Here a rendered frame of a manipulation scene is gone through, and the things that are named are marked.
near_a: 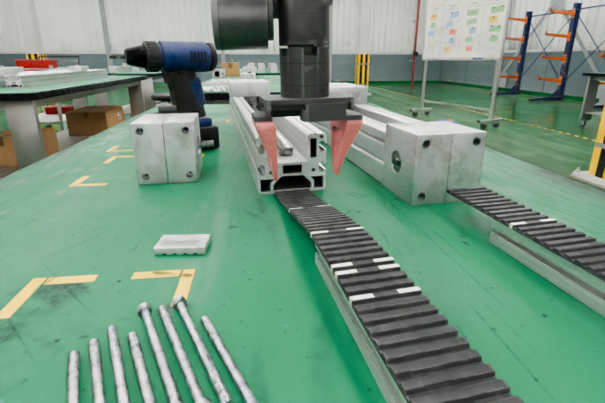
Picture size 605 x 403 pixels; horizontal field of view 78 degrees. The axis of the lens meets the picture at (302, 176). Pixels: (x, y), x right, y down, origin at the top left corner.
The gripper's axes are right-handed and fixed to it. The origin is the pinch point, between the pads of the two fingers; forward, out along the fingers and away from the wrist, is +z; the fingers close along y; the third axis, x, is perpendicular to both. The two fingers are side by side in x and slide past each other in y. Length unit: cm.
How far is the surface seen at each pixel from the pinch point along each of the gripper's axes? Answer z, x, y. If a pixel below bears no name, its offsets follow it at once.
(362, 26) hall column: -92, -961, -388
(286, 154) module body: 0.5, -10.7, 0.4
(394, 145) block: -1.5, -3.5, -13.7
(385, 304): 1.8, 24.9, 0.8
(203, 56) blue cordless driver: -14.1, -37.2, 12.0
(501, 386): 1.8, 31.9, -1.9
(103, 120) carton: 43, -370, 122
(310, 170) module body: 2.1, -6.7, -2.2
